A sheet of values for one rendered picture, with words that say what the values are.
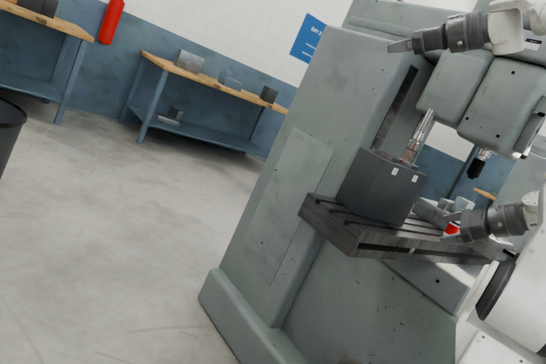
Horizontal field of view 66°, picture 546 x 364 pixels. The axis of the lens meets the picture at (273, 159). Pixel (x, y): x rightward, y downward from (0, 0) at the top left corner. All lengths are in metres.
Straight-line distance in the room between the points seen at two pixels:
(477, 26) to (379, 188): 0.52
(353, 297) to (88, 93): 4.09
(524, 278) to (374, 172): 0.50
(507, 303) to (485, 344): 0.11
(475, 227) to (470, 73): 0.66
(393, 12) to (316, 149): 0.70
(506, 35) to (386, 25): 1.00
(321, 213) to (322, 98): 0.83
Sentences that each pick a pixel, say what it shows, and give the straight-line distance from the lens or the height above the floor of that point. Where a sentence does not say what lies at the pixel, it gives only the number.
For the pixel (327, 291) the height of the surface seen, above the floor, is 0.50.
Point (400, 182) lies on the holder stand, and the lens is 1.36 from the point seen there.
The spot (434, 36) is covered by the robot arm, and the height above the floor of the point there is 1.48.
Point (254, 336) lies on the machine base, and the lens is 2.02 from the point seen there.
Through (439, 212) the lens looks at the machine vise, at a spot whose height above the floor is 1.02.
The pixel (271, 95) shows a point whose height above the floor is 0.98.
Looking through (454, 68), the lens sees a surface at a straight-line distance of 1.78.
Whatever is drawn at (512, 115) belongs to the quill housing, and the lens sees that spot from 1.66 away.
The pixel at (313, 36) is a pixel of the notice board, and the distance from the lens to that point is 6.49.
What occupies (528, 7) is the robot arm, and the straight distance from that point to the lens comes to 1.08.
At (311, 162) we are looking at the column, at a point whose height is 0.95.
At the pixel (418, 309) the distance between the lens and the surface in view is 1.66.
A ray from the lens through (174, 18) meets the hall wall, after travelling 5.35.
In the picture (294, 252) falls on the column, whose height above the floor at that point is 0.56.
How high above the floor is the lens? 1.24
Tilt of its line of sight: 11 degrees down
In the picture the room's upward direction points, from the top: 24 degrees clockwise
